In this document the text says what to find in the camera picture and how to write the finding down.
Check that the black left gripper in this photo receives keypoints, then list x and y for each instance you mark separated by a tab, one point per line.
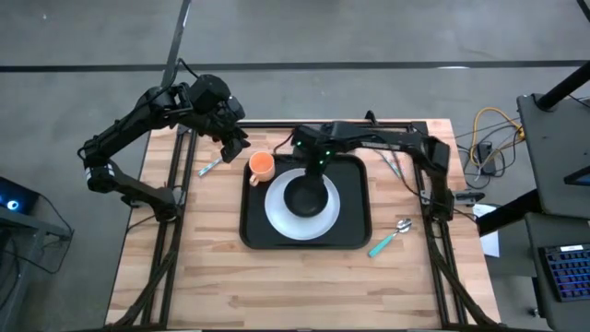
214	99

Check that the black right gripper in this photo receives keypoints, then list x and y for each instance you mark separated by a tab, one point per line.
318	140

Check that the black bowl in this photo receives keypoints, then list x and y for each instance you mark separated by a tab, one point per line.
304	198

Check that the orange mug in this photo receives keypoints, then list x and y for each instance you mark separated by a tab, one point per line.
262	168

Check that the white round plate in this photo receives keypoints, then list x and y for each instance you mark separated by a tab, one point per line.
299	228

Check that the black rectangular tray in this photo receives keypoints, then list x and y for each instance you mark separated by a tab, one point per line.
355	221

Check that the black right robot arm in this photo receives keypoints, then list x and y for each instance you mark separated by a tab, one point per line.
382	136

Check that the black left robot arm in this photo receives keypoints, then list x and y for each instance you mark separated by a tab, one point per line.
124	124

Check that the black power brick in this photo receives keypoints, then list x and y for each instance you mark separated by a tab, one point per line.
486	154

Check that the white paper sheet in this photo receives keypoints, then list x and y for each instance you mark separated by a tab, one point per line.
491	240

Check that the computer with blue light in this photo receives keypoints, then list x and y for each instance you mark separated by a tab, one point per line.
14	196

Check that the black side desk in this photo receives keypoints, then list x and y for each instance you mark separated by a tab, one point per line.
553	152

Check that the dark keyboard desk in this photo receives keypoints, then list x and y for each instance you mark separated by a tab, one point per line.
534	272

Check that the black slanted pole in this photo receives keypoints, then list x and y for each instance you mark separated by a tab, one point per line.
564	87

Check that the black keyboard with blue keys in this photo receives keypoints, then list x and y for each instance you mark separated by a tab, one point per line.
569	272

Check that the black aluminium rig frame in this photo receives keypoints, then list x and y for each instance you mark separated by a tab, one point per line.
418	126

